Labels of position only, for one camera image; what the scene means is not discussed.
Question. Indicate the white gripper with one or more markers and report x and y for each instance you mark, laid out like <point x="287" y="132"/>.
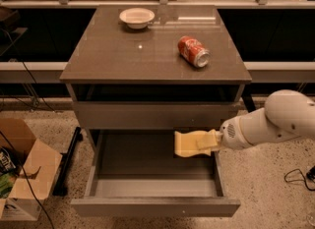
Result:
<point x="230" y="134"/>

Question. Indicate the yellow sponge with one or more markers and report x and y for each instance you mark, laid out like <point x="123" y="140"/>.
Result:
<point x="185" y="145"/>

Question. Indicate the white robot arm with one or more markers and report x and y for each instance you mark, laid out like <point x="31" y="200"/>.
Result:
<point x="286" y="115"/>

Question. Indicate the closed grey top drawer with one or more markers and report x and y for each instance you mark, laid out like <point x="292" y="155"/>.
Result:
<point x="152" y="116"/>

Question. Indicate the open grey middle drawer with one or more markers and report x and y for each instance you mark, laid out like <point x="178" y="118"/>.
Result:
<point x="138" y="174"/>

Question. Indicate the grey drawer cabinet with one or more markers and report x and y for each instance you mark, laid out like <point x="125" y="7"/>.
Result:
<point x="113" y="63"/>

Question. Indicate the red soda can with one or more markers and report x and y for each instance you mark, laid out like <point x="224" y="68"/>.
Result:
<point x="193" y="51"/>

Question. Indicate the white bowl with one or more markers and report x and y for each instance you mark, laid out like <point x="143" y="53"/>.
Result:
<point x="137" y="18"/>

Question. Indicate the black bar on floor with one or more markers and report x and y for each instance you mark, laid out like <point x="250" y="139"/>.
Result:
<point x="60" y="188"/>

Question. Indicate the cardboard box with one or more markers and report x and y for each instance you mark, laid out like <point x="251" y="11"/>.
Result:
<point x="35" y="180"/>

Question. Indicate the black chip bag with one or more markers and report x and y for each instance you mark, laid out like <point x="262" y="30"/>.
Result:
<point x="7" y="161"/>

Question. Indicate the green snack bag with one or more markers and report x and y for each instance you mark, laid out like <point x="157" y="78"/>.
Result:
<point x="7" y="182"/>

